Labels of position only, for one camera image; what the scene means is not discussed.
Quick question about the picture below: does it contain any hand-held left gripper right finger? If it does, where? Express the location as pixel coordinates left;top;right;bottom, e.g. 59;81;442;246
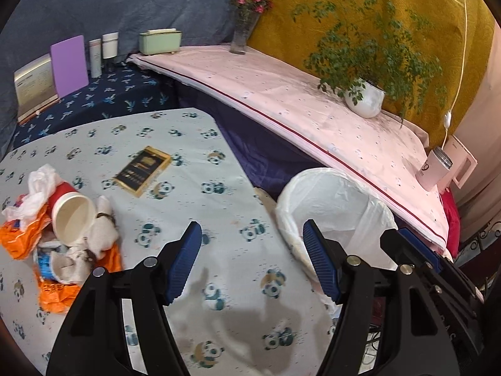
302;219;460;376

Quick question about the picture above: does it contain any white cosmetic tube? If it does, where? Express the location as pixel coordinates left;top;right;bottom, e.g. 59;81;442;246
89;39;103;78

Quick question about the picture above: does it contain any white cord with inline switch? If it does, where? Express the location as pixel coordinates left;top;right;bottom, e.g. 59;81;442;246
442;0;470;147

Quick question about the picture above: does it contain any purple cloth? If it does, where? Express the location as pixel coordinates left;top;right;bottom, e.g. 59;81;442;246
174;82;392;204

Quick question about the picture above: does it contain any white cosmetic jar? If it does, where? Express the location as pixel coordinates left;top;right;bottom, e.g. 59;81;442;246
102;32;119;59

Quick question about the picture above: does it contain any pink bed sheet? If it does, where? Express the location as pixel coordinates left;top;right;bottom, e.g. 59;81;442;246
127;45;449;251

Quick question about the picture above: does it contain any pink tumbler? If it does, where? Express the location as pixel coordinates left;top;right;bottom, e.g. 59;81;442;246
416;147;454;191

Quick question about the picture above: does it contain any glass vase with pink flowers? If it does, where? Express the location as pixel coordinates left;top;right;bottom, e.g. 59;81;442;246
228;0;275;55

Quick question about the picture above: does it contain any blue snack wrapper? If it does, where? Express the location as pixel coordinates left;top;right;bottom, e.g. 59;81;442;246
33;243;69;279

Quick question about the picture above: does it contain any white drawstring pouch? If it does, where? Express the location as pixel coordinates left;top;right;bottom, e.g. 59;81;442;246
84;195;120;260
51;250;96;285

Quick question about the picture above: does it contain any red cloth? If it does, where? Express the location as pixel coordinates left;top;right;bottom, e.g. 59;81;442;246
440;188;460;257

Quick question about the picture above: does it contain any red paper cup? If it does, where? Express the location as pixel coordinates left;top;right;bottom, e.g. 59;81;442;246
46;180;96;245

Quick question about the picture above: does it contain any purple card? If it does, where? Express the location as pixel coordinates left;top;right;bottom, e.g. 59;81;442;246
50;35;89;97

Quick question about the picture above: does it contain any orange plastic bag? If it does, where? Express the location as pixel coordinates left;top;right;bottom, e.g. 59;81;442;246
0;204;124;314

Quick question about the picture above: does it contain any pale green tissue box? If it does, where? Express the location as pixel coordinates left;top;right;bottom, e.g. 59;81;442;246
139;28;183;55

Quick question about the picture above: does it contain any black and gold cigarette box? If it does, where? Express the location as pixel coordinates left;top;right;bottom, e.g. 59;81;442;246
113;146;173;198

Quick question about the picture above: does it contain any black metal rack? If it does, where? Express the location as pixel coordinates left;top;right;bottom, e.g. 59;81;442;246
458;219;501;275

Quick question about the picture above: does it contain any blue-grey backdrop cloth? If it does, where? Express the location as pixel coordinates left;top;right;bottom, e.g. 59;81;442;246
0;0;275;149

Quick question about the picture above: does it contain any green plant in white pot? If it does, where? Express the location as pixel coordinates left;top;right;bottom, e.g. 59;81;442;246
292;0;449;128

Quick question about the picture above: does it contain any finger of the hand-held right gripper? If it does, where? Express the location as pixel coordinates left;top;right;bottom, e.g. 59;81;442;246
397;228;445;273
380;228;408;272

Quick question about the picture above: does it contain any navy printed cloth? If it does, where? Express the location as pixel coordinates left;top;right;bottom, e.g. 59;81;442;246
12;60;177;149

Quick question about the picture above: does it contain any trash bin with white liner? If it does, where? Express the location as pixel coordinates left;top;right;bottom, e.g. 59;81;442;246
275;168;398;310

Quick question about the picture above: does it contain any white plastic bag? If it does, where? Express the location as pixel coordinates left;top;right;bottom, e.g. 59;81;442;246
2;164;63;230

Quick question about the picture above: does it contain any panda printed tablecloth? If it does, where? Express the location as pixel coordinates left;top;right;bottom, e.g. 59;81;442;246
0;107;341;376

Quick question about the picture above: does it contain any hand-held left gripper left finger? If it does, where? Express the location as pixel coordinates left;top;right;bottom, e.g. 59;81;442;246
46;221;203;376

